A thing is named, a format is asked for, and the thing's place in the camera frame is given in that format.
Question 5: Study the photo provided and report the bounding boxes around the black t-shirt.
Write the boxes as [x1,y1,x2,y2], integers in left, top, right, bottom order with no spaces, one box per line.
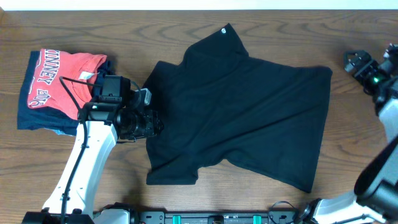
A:
[144,25,332,193]

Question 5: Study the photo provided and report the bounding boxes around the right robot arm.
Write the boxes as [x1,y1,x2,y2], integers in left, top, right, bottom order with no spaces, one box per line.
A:
[293,44,397,223]

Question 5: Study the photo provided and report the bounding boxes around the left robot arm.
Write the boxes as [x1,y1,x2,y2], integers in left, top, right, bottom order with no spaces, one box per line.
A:
[22,103,163,223]

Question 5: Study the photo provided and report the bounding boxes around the navy folded t-shirt stack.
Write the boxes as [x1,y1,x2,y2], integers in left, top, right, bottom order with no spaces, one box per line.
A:
[17,50,112,136]

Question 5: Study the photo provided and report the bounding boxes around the red folded t-shirt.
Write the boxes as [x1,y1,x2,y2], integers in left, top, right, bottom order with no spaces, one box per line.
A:
[27,49,107,120]

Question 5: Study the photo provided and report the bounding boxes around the black mounting rail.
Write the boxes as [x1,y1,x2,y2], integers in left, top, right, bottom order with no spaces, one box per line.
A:
[135,210,296,224]

